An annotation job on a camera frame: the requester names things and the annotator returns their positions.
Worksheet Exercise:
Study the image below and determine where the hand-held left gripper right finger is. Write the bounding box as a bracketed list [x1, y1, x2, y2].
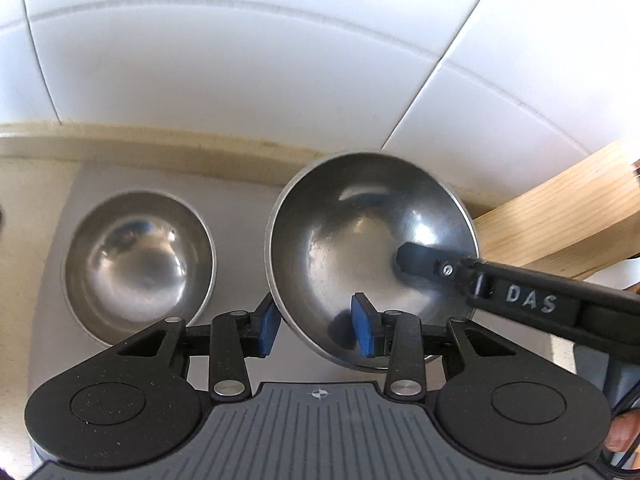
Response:
[350, 292, 507, 402]

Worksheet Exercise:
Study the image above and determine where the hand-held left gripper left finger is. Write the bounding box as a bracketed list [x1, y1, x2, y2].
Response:
[116, 292, 280, 402]

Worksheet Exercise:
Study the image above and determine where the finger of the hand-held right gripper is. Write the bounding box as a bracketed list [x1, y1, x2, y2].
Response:
[395, 241, 586, 333]

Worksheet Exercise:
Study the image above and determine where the stainless steel bowl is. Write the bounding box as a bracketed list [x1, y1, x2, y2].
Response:
[264, 151, 480, 373]
[61, 190, 218, 347]

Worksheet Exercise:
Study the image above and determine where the person's right hand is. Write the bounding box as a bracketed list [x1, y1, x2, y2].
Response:
[603, 412, 640, 456]

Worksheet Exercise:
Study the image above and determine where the wooden knife block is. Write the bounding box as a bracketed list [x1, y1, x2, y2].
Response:
[472, 141, 640, 281]

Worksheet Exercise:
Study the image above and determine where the grey counter mat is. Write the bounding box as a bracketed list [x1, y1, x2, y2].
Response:
[27, 162, 481, 396]

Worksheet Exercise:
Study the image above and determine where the black cable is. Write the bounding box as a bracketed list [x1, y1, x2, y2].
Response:
[597, 387, 640, 480]

